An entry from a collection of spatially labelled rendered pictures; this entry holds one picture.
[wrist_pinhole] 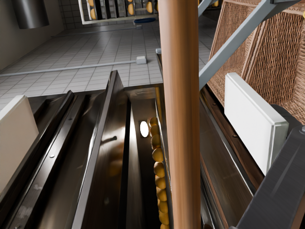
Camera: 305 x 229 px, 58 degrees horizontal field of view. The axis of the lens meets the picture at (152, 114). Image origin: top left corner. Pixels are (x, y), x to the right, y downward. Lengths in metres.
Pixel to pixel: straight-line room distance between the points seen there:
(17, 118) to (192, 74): 0.13
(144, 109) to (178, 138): 1.63
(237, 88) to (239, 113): 0.01
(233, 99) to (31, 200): 0.94
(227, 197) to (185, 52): 0.74
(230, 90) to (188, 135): 0.08
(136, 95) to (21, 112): 1.66
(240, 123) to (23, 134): 0.13
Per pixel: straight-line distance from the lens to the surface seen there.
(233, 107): 0.18
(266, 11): 0.65
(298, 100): 1.33
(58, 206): 1.00
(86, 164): 0.88
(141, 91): 1.82
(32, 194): 1.08
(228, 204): 0.90
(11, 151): 0.17
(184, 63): 0.22
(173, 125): 0.24
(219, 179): 0.98
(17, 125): 0.18
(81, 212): 0.71
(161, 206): 1.63
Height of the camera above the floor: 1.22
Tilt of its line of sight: level
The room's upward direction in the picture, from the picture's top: 96 degrees counter-clockwise
